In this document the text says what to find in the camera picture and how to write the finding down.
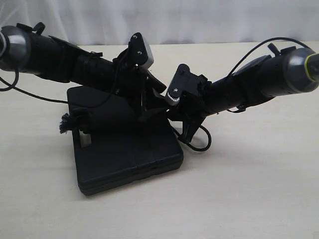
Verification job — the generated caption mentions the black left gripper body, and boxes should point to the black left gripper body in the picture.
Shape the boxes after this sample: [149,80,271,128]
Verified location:
[112,49,154,117]

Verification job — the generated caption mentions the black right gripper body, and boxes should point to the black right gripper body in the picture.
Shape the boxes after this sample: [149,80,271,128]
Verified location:
[169,75,208,143]

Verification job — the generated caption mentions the black plastic carry case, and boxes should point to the black plastic carry case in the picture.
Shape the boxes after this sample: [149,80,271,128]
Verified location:
[67,86,183,196]

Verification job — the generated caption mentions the black braided rope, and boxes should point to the black braided rope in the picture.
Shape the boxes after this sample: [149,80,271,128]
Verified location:
[58,109,212,152]

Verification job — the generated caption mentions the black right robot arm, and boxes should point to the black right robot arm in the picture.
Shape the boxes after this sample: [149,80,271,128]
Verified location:
[165,47,319,143]

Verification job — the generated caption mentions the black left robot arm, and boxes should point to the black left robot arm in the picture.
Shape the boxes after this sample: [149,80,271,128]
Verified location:
[0,23,168,120]

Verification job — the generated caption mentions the white backdrop curtain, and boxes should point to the white backdrop curtain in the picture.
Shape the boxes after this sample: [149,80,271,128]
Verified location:
[0,0,319,45]

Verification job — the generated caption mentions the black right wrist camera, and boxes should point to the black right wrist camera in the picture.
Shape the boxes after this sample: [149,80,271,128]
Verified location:
[165,64,201,106]

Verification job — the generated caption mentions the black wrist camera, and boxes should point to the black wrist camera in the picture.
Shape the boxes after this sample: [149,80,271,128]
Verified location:
[165,64,201,106]
[128,32,154,69]

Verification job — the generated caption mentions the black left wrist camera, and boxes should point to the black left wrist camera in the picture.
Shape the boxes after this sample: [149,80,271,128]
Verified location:
[128,32,154,69]

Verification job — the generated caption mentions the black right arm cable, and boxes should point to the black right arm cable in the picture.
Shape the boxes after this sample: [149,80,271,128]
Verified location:
[224,37,317,115]

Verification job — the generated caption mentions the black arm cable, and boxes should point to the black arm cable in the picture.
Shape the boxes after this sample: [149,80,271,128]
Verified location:
[0,52,125,109]
[224,37,317,115]

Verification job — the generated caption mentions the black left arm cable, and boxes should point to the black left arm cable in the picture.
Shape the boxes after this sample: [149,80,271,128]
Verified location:
[0,52,125,109]

